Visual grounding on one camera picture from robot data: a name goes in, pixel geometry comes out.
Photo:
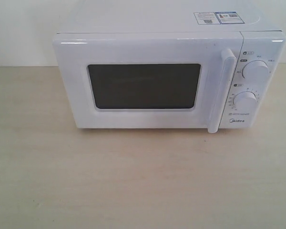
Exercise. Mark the white microwave door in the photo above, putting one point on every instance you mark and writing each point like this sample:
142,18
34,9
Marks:
148,80

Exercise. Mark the white microwave oven body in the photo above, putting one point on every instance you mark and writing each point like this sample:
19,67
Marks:
262,39

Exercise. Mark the upper white power knob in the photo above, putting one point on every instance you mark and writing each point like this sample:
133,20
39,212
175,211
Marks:
256,72

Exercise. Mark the lower white timer knob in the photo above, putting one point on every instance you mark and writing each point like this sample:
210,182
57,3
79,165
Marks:
245,101

